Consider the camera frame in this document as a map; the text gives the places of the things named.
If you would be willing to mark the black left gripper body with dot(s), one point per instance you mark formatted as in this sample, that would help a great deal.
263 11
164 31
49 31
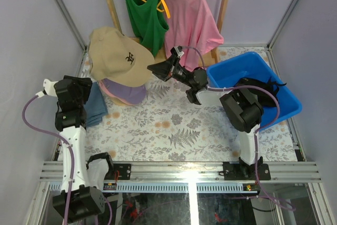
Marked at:
86 85

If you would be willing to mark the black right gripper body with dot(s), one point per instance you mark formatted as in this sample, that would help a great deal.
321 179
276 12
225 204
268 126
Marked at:
180 74

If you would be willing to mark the purple cap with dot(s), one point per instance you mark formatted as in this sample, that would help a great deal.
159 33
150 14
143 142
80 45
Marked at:
133 95

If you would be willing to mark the beige sport cap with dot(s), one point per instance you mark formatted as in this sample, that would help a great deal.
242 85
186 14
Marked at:
118 58

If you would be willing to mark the pink cap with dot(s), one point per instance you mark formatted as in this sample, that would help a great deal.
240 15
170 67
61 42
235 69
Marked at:
110 95

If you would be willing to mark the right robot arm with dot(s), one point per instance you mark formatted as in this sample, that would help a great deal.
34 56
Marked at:
240 106

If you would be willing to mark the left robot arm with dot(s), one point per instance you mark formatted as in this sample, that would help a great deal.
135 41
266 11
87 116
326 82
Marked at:
81 193

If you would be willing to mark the wooden clothes rack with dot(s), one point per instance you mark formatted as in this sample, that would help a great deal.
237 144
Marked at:
210 58

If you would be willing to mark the folded blue cloth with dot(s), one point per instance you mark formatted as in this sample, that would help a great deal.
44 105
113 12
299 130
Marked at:
95 107

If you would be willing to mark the wooden hat stand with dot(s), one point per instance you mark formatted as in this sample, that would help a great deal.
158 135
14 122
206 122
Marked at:
118 102

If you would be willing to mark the pink t-shirt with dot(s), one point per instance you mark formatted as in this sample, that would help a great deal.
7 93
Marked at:
191 24

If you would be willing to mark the green tank top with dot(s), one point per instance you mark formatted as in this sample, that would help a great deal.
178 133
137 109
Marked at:
148 23

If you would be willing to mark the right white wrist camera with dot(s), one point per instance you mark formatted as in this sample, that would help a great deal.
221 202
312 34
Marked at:
178 51

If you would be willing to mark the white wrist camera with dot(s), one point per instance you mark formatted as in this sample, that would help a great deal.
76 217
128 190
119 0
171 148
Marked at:
48 89
178 51

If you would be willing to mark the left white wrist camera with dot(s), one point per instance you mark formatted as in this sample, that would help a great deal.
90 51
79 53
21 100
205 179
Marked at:
48 89

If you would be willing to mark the aluminium mounting rail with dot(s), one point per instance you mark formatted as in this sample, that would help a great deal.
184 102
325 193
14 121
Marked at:
205 176

